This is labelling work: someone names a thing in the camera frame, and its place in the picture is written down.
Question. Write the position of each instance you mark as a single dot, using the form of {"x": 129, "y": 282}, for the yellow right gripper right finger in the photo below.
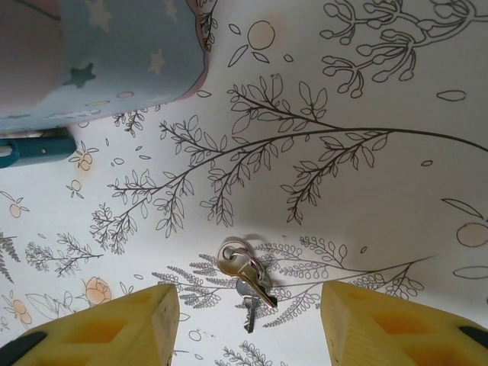
{"x": 400, "y": 335}

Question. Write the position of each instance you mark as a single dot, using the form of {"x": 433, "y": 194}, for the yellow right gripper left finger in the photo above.
{"x": 114, "y": 335}

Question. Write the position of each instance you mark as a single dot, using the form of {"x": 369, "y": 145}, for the dull silver key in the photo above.
{"x": 249, "y": 309}

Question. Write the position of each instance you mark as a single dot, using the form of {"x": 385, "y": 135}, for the shiny silver key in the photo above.
{"x": 248, "y": 272}

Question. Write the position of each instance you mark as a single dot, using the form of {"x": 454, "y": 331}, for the blue key tag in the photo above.
{"x": 42, "y": 151}

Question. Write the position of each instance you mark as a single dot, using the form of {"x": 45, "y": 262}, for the pastel cartoon tin box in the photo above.
{"x": 114, "y": 57}

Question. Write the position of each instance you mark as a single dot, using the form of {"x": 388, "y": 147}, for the floral patterned table cover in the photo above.
{"x": 305, "y": 171}

